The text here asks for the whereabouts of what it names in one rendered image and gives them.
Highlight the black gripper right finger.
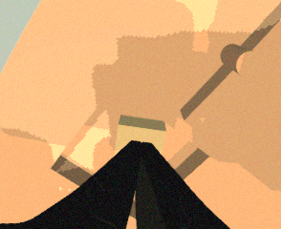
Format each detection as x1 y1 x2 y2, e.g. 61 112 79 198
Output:
136 141 229 229

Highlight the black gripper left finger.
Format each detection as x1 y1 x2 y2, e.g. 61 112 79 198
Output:
0 140 141 229

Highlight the tan square block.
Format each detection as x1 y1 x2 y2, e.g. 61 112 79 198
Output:
115 114 166 156

